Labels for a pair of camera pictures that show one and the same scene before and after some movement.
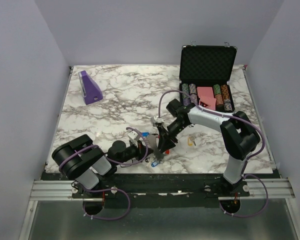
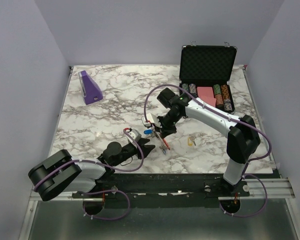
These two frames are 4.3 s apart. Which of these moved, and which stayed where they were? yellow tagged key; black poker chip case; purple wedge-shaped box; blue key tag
Moved: blue key tag
Stayed: black poker chip case; yellow tagged key; purple wedge-shaped box
